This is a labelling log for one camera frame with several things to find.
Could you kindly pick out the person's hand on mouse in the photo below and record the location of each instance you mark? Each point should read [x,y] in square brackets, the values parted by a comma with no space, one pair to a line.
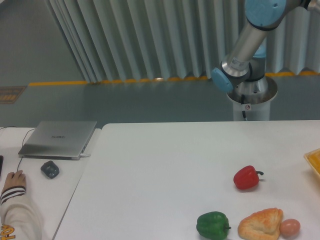
[15,179]

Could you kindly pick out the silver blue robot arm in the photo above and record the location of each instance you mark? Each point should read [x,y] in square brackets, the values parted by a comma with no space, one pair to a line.
[262,17]

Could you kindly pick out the cream striped sleeve forearm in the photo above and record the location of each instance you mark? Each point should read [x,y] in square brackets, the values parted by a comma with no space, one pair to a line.
[18,215]

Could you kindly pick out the green bell pepper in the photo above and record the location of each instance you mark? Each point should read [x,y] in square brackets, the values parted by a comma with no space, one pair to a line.
[213,225]

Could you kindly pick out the red bell pepper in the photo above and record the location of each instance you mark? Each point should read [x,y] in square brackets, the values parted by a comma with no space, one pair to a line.
[247,178]

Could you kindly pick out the black keyboard edge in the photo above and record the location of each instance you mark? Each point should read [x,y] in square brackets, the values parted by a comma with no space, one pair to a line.
[1,164]

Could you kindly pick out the dark grey plastic clip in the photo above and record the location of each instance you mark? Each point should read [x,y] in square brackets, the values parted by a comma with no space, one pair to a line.
[50,169]

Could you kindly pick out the silver closed laptop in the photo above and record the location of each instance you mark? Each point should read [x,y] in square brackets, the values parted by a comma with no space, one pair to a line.
[61,140]

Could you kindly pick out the grey folding screen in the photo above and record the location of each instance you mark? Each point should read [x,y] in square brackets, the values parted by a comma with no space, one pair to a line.
[125,40]

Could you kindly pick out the toy croissant bread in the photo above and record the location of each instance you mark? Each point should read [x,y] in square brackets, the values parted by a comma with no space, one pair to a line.
[261,225]

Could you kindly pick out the brown toy egg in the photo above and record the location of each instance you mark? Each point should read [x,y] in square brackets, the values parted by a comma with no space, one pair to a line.
[290,227]

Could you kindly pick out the yellow plastic tray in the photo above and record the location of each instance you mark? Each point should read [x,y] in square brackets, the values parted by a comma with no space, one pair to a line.
[313,159]

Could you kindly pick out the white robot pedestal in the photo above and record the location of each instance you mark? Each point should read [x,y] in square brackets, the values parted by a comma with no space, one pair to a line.
[251,100]

